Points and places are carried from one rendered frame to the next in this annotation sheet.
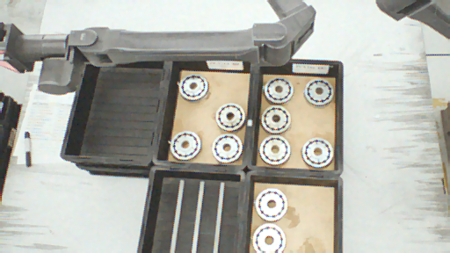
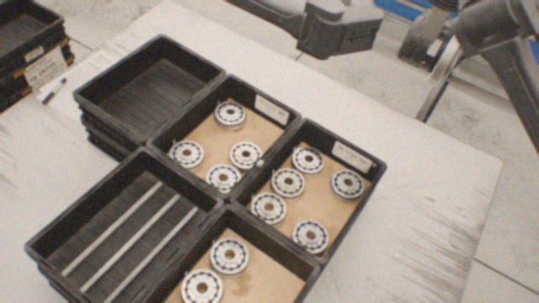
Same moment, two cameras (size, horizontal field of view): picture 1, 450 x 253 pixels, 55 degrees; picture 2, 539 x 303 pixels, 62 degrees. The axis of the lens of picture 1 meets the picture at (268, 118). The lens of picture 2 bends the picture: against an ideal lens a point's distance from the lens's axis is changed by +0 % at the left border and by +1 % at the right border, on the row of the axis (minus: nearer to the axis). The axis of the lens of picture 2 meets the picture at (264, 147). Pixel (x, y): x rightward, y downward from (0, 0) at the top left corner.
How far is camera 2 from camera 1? 0.40 m
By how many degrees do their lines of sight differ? 19
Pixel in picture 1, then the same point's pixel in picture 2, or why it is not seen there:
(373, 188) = not seen: outside the picture
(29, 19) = not seen: hidden behind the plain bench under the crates
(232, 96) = (260, 142)
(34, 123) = (77, 77)
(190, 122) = (205, 140)
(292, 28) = (350, 16)
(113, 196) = (91, 170)
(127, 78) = (178, 78)
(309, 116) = (323, 202)
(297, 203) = (257, 274)
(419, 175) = not seen: outside the picture
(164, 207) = (125, 196)
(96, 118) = (128, 91)
